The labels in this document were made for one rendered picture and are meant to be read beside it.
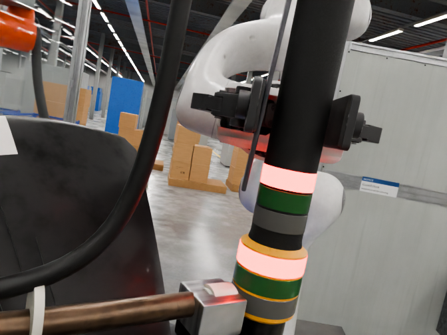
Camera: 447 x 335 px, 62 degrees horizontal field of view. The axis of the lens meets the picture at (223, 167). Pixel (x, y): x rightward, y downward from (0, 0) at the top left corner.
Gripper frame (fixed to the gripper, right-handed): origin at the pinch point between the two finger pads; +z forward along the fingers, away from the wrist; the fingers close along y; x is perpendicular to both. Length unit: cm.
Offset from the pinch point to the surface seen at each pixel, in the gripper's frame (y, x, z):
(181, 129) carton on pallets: 115, -19, -732
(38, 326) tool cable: 10.0, -11.3, 8.4
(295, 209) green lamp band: -0.8, -5.5, 1.4
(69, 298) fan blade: 11.3, -13.3, 2.1
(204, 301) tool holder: 3.4, -11.1, 3.5
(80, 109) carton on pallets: 318, -16, -722
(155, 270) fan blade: 7.2, -12.6, -2.8
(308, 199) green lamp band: -1.6, -4.9, 0.9
